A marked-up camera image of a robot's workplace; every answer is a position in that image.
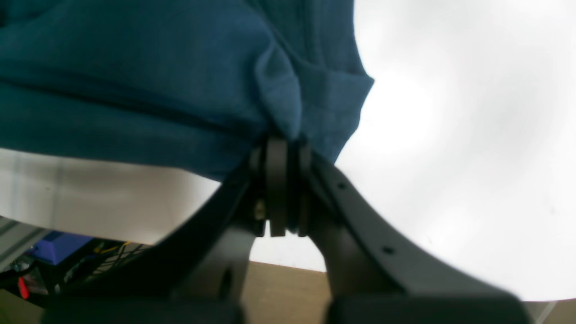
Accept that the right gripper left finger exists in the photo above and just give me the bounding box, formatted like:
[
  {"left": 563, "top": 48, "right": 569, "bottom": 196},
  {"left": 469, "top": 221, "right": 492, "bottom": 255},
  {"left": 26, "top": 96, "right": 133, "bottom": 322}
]
[{"left": 41, "top": 138, "right": 288, "bottom": 324}]

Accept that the dark navy T-shirt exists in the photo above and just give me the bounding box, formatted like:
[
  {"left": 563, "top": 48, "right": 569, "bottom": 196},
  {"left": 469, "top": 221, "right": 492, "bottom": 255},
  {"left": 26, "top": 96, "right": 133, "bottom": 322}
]
[{"left": 0, "top": 0, "right": 373, "bottom": 181}]

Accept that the blue lit electronics box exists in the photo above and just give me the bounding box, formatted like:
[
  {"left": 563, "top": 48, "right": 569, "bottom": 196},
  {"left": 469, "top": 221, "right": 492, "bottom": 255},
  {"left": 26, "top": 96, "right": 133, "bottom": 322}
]
[{"left": 27, "top": 231, "right": 94, "bottom": 266}]

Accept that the aluminium frame rail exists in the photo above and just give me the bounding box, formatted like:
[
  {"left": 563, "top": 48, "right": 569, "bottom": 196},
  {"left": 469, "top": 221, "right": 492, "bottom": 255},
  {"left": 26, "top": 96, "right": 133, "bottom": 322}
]
[{"left": 0, "top": 216, "right": 52, "bottom": 271}]

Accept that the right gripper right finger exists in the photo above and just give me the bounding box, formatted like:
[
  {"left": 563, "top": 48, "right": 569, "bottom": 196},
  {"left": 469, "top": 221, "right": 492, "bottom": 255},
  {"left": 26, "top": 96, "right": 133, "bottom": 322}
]
[{"left": 298, "top": 145, "right": 531, "bottom": 324}]

